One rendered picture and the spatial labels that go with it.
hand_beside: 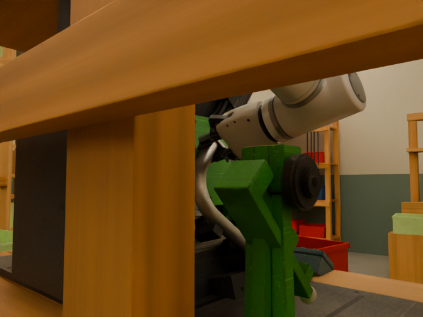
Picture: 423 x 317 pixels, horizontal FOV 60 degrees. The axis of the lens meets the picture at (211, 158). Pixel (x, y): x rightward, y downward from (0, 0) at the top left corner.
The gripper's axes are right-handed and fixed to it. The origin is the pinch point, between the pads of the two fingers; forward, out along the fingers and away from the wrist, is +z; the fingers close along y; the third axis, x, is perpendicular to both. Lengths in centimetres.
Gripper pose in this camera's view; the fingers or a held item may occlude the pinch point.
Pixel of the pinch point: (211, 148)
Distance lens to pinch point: 77.3
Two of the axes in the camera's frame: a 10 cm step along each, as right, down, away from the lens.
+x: -3.3, 6.4, -7.0
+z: -7.2, 3.1, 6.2
